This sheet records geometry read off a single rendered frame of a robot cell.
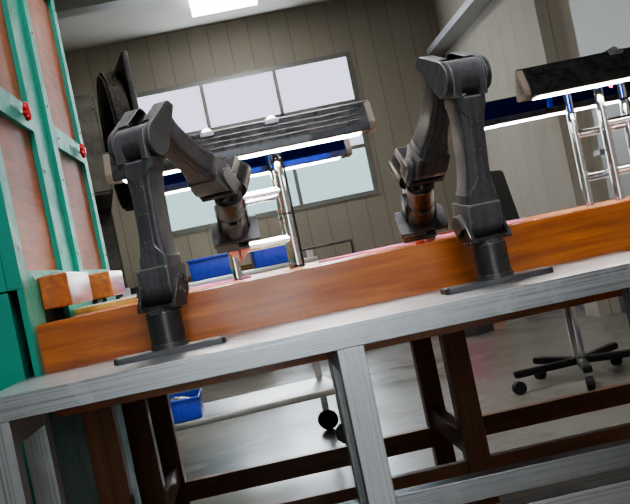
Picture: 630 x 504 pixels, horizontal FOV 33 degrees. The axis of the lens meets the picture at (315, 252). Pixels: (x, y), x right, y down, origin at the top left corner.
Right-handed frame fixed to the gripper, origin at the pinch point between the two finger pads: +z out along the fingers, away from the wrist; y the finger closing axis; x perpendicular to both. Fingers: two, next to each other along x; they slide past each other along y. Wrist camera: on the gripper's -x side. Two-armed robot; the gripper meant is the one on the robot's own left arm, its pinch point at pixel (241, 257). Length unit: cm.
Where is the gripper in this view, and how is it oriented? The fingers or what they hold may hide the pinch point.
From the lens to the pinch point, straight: 235.2
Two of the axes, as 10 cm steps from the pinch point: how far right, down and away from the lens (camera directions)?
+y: -9.8, 2.0, -0.6
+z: 0.9, 6.4, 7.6
